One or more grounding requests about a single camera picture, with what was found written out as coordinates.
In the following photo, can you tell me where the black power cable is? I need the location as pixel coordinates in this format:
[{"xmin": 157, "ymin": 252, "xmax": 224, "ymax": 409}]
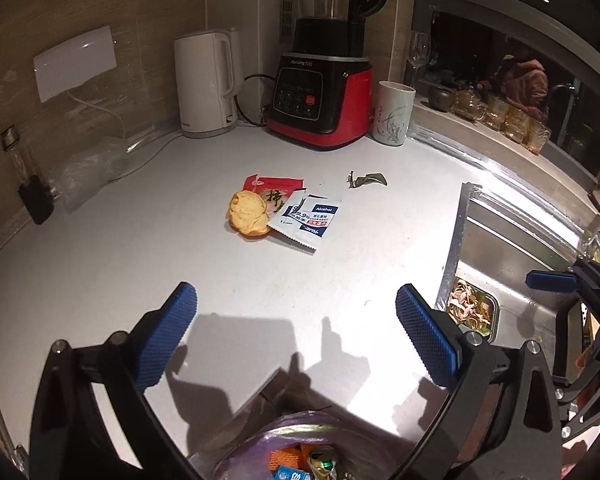
[{"xmin": 237, "ymin": 74, "xmax": 278, "ymax": 128}]

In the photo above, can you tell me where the green leaf scrap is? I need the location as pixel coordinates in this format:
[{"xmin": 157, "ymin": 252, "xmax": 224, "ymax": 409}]
[{"xmin": 346, "ymin": 171, "xmax": 388, "ymax": 191}]

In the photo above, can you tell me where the white wall plate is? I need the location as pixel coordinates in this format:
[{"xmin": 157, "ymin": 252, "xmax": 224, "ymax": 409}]
[{"xmin": 33, "ymin": 26, "xmax": 118, "ymax": 103}]

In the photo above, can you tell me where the steel strainer with food scraps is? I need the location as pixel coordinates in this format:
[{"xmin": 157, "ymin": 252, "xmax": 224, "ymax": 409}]
[{"xmin": 445, "ymin": 277, "xmax": 501, "ymax": 338}]

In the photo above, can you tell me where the green bin with purple bag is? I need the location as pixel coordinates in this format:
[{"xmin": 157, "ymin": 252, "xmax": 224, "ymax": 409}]
[{"xmin": 225, "ymin": 410, "xmax": 411, "ymax": 480}]

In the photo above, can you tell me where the clear bottle with black base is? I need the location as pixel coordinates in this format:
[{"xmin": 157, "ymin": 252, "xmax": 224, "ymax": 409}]
[{"xmin": 0, "ymin": 127, "xmax": 56, "ymax": 225}]

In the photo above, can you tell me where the red and black blender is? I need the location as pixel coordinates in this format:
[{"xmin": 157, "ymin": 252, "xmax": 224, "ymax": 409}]
[{"xmin": 266, "ymin": 0, "xmax": 391, "ymax": 151}]

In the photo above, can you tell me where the stainless steel sink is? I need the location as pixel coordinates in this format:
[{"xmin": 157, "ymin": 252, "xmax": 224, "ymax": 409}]
[{"xmin": 436, "ymin": 182, "xmax": 600, "ymax": 361}]

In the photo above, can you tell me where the red snack packet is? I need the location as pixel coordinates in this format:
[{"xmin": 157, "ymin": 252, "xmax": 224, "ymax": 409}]
[{"xmin": 243, "ymin": 174, "xmax": 306, "ymax": 221}]

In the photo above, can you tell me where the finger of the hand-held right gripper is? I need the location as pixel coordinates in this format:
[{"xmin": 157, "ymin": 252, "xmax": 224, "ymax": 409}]
[{"xmin": 525, "ymin": 259, "xmax": 600, "ymax": 293}]

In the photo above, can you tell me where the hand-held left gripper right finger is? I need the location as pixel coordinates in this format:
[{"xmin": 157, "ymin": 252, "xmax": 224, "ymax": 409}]
[{"xmin": 395, "ymin": 283, "xmax": 566, "ymax": 480}]

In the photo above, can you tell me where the dark clay teapot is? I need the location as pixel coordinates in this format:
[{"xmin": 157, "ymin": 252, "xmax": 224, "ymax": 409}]
[{"xmin": 426, "ymin": 84, "xmax": 456, "ymax": 113}]

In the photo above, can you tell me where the yellow orange fruit peel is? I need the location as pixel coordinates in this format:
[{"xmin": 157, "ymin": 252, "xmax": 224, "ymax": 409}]
[{"xmin": 226, "ymin": 190, "xmax": 272, "ymax": 238}]

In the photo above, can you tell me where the white alcohol wipe packet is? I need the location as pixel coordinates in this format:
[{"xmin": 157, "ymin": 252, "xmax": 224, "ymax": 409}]
[
  {"xmin": 292, "ymin": 192, "xmax": 343, "ymax": 252},
  {"xmin": 269, "ymin": 189, "xmax": 311, "ymax": 233}
]

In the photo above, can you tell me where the white cup with plant print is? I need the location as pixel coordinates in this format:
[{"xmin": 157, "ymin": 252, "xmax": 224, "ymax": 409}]
[{"xmin": 371, "ymin": 81, "xmax": 417, "ymax": 147}]

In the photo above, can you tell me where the white and blue carton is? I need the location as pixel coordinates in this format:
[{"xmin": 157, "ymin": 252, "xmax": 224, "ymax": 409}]
[{"xmin": 272, "ymin": 464, "xmax": 311, "ymax": 480}]

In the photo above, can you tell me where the white electric kettle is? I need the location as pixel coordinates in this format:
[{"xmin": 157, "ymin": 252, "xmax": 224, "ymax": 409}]
[{"xmin": 173, "ymin": 29, "xmax": 242, "ymax": 139}]

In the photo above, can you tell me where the glass teapot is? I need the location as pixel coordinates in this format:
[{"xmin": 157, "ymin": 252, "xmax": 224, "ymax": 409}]
[{"xmin": 452, "ymin": 87, "xmax": 486, "ymax": 121}]

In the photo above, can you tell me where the white power cable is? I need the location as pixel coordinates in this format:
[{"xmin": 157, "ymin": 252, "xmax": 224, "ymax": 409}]
[{"xmin": 65, "ymin": 87, "xmax": 181, "ymax": 181}]

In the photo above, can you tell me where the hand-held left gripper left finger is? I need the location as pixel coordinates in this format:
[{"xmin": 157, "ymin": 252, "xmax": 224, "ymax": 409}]
[{"xmin": 27, "ymin": 281, "xmax": 201, "ymax": 480}]

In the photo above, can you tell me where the amber glass cup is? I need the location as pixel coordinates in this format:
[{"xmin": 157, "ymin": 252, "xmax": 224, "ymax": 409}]
[
  {"xmin": 482, "ymin": 95, "xmax": 510, "ymax": 131},
  {"xmin": 525, "ymin": 120, "xmax": 552, "ymax": 155},
  {"xmin": 500, "ymin": 105, "xmax": 531, "ymax": 143}
]

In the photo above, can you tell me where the wine glass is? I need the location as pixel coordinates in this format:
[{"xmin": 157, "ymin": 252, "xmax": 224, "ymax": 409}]
[{"xmin": 405, "ymin": 31, "xmax": 433, "ymax": 91}]

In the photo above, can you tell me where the crumpled clear plastic bag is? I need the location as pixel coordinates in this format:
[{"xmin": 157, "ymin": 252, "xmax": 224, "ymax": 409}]
[{"xmin": 55, "ymin": 136, "xmax": 131, "ymax": 211}]

